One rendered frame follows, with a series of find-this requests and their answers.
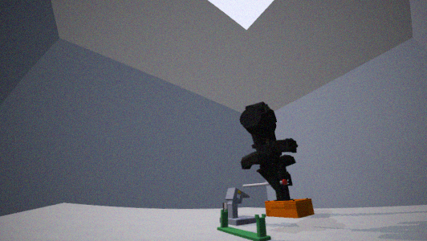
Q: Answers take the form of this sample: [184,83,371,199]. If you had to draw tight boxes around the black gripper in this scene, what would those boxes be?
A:
[240,135,296,194]

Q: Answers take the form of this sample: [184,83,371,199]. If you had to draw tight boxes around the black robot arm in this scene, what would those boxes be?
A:
[240,101,298,202]

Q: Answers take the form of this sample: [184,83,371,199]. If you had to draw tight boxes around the grey tapered pin with red cap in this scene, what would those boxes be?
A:
[243,179,287,187]

